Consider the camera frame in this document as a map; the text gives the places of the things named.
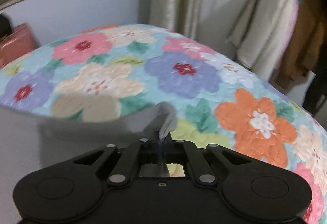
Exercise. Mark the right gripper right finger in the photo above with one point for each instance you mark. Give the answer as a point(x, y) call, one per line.
point(197, 171)

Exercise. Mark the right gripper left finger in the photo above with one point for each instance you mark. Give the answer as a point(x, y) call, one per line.
point(131, 160)

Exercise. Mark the grey waffle knit shirt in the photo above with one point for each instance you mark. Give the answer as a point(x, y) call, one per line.
point(30, 142)

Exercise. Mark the hanging clothes on rack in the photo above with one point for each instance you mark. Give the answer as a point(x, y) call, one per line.
point(281, 41)

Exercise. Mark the floral quilted bedspread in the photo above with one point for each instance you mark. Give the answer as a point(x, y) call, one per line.
point(108, 73)

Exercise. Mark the red suitcase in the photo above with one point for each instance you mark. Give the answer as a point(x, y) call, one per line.
point(18, 44)

